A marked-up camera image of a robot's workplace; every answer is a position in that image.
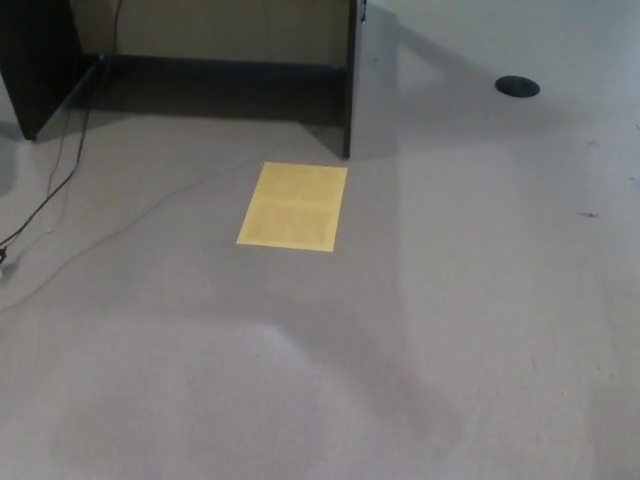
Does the yellow paper sheet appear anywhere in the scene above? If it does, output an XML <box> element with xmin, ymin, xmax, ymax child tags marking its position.
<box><xmin>235</xmin><ymin>161</ymin><xmax>349</xmax><ymax>253</ymax></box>

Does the black round floor cover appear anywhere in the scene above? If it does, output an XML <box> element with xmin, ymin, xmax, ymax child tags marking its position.
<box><xmin>494</xmin><ymin>75</ymin><xmax>541</xmax><ymax>98</ymax></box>

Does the dark wooden desk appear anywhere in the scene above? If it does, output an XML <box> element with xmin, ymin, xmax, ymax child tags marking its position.
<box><xmin>0</xmin><ymin>0</ymin><xmax>370</xmax><ymax>161</ymax></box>

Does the thin grey cable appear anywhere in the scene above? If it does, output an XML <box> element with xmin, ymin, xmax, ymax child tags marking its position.
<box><xmin>0</xmin><ymin>160</ymin><xmax>263</xmax><ymax>314</ymax></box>

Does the black power cable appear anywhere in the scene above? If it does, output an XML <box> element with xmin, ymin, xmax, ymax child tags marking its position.
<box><xmin>0</xmin><ymin>0</ymin><xmax>123</xmax><ymax>265</ymax></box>

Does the thin dark hanging cable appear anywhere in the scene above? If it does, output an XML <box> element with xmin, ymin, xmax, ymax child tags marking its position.
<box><xmin>45</xmin><ymin>117</ymin><xmax>73</xmax><ymax>202</ymax></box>

